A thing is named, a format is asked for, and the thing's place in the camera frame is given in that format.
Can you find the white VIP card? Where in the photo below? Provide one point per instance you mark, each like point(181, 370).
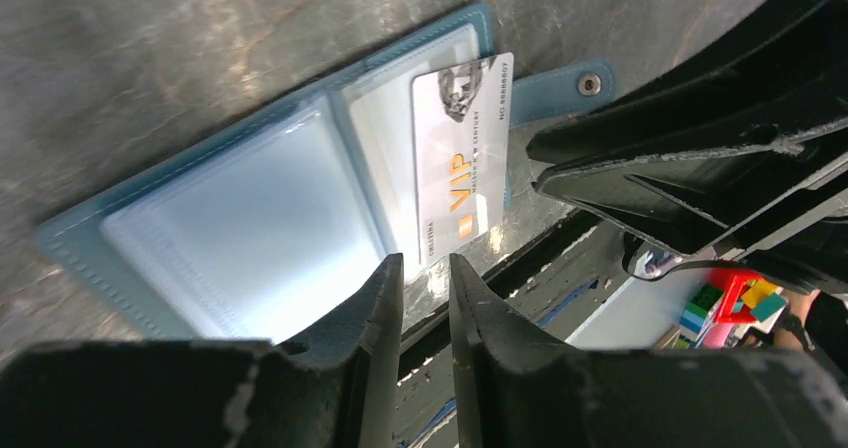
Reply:
point(461, 120)

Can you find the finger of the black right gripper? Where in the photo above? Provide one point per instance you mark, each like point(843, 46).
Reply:
point(687, 201)
point(777, 77)

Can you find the colourful toy blocks pile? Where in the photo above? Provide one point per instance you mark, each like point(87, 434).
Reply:
point(728, 306)

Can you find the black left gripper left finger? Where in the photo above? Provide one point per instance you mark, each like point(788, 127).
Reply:
point(331, 385)

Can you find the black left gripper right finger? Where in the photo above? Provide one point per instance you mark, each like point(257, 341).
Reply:
point(518, 386)

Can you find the blue card holder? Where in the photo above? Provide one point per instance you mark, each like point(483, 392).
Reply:
point(266, 226)

